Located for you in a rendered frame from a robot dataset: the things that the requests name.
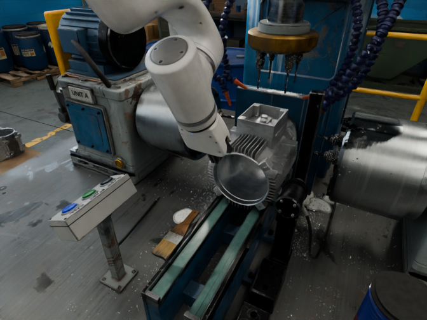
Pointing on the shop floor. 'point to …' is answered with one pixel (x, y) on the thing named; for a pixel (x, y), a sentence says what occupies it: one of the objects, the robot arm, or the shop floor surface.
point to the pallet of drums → (26, 53)
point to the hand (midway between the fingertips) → (215, 154)
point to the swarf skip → (397, 58)
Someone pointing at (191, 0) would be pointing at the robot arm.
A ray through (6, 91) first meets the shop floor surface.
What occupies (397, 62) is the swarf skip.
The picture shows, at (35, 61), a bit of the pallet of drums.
